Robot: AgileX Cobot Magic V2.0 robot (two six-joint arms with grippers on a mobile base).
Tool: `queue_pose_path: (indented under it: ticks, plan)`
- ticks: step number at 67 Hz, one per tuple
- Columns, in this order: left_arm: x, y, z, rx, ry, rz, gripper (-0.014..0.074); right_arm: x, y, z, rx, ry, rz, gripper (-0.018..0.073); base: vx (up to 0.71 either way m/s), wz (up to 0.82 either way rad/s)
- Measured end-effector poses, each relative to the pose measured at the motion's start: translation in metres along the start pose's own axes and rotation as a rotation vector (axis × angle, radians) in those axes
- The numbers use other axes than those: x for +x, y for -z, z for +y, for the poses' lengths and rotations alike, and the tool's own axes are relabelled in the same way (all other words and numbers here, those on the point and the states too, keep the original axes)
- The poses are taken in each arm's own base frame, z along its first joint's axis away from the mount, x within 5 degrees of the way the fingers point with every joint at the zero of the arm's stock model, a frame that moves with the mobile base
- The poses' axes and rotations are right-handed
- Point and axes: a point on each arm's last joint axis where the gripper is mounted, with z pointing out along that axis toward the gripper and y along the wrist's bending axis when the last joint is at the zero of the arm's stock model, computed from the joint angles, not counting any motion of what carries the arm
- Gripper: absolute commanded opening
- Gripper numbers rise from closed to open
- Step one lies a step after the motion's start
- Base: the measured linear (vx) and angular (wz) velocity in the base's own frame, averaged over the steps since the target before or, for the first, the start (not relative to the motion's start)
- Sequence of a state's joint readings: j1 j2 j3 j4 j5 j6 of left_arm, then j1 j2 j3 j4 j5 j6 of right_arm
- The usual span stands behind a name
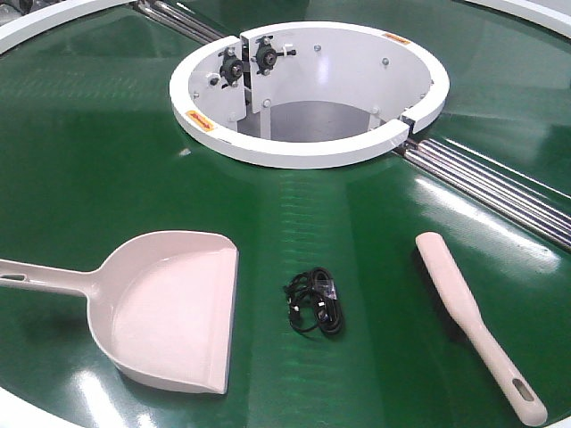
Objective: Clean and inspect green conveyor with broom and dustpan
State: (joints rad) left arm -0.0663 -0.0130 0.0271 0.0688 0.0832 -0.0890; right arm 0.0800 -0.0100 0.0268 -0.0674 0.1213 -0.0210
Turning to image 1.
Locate black cable bundle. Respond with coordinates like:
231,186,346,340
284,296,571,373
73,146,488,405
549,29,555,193
284,266,345,339

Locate beige plastic dustpan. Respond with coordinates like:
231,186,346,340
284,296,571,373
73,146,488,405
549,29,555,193
1,230,238,394

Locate orange warning label left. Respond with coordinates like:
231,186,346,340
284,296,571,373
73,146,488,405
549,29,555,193
186,110,215,132

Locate orange warning label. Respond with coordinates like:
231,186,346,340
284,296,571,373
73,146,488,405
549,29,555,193
383,32,410,45
186,110,215,132

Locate black bearing unit left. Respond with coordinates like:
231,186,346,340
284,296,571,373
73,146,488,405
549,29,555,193
219,46,244,87

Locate black bearing unit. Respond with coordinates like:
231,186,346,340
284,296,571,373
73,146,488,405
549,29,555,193
219,46,244,87
253,36,297,76

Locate black bearing unit right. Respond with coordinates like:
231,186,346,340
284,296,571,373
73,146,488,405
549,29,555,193
253,36,297,76

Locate orange warning label right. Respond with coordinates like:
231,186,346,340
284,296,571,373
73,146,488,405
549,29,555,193
383,32,410,45

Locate steel transfer rollers top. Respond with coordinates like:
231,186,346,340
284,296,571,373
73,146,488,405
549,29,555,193
131,1,225,45

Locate steel transfer rollers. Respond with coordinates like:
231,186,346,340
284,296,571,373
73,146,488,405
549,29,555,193
131,1,225,45
394,138,570,251

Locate steel transfer rollers right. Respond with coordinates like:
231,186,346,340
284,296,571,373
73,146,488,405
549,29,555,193
394,138,570,251

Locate white outer rim left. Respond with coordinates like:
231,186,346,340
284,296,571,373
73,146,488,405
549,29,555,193
1,0,128,54

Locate white rim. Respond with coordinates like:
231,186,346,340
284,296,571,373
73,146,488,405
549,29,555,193
1,0,128,54
468,0,570,39

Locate white outer rim right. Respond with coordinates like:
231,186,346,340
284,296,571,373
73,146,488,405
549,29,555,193
468,0,570,39

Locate white inner conveyor ring housing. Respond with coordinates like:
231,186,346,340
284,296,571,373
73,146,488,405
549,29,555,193
169,21,450,169

